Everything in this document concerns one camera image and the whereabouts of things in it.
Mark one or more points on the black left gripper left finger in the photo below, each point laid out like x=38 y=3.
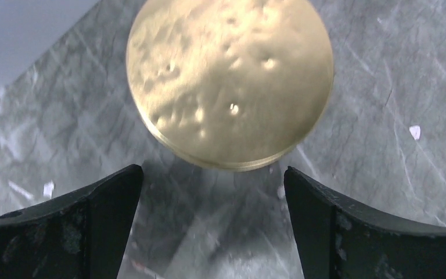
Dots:
x=82 y=234

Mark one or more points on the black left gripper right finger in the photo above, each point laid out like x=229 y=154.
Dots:
x=339 y=237

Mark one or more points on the gold round lid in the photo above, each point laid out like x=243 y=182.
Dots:
x=231 y=85

